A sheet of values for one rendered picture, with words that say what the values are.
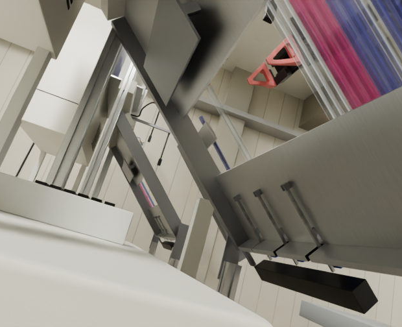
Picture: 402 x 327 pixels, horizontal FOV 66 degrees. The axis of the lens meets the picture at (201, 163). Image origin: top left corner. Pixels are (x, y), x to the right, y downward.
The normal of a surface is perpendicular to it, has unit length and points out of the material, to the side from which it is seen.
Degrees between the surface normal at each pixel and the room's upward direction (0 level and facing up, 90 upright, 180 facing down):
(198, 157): 90
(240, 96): 90
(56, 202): 90
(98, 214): 90
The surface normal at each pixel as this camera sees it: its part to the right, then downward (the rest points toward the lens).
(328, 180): -0.82, 0.45
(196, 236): 0.23, -0.22
